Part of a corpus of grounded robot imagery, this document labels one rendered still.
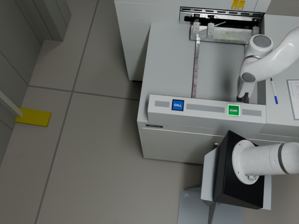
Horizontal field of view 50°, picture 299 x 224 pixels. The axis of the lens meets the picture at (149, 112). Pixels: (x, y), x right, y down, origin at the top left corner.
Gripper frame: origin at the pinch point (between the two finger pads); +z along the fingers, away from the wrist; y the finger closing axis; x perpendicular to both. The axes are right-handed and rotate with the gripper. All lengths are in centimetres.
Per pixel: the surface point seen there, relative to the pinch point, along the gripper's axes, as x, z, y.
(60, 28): -131, 76, -118
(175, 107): -26.8, 14.9, -2.4
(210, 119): -10.0, 18.1, 0.6
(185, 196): -14, 113, 4
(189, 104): -20.6, 15.1, -5.1
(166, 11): -37, 6, -61
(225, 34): -3, 13, -53
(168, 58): -33, 22, -40
